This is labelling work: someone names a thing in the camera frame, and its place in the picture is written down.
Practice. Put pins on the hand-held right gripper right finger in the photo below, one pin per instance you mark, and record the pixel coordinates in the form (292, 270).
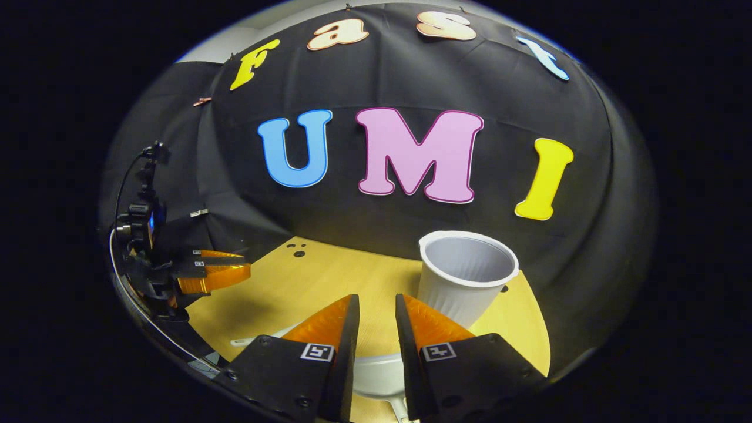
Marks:
(408, 364)

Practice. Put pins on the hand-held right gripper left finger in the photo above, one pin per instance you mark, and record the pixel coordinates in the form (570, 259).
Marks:
(346, 364)

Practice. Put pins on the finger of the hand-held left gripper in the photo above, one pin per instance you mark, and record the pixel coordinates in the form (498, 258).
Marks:
(217, 257)
(217, 277)

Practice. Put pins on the white dustpan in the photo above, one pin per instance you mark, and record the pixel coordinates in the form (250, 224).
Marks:
(379, 373)

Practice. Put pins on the white ribbed garbage bin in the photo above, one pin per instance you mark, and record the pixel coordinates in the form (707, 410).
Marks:
(464, 276)

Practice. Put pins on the wooden desktop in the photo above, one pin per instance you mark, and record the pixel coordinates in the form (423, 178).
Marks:
(329, 276)

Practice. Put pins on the small white clip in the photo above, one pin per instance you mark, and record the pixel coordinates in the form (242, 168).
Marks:
(199, 212)

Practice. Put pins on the copper clip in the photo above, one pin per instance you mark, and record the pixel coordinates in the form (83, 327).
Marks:
(202, 101)

